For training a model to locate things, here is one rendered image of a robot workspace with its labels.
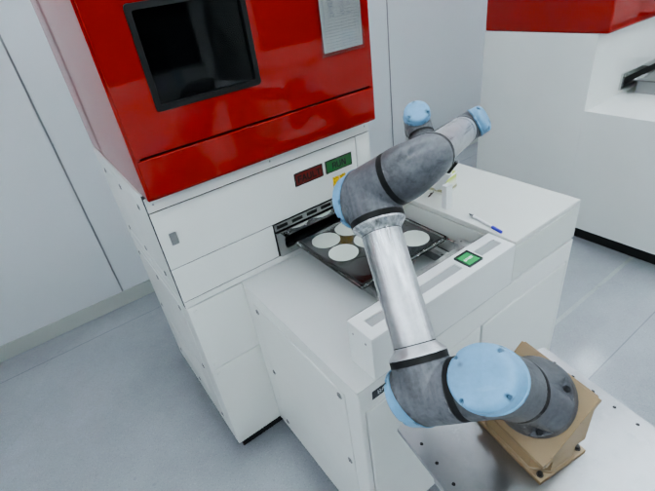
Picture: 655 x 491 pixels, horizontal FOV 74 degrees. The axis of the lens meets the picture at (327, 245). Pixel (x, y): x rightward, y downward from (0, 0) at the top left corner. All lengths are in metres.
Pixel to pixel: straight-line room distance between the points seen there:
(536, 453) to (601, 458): 0.16
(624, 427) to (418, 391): 0.48
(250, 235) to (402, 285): 0.74
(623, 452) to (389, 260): 0.60
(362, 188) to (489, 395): 0.44
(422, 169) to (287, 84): 0.62
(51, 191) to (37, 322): 0.81
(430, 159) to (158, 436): 1.82
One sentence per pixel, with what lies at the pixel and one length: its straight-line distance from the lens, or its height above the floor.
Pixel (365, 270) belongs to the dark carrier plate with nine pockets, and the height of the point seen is 0.90.
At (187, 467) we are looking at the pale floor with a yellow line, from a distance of 2.15.
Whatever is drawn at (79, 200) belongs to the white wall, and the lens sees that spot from 2.85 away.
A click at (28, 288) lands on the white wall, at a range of 3.02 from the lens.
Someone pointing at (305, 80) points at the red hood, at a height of 1.42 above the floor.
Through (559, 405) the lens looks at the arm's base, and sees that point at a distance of 0.92.
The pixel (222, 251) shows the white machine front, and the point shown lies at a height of 0.96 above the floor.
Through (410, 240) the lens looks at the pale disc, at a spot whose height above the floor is 0.90.
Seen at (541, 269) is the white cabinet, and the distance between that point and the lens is 1.59.
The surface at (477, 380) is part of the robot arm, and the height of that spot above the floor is 1.10.
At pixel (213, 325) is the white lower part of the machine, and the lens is 1.58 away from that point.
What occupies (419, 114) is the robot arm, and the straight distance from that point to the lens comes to 1.29.
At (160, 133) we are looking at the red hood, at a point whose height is 1.39.
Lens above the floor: 1.70
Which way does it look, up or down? 32 degrees down
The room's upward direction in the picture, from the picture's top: 8 degrees counter-clockwise
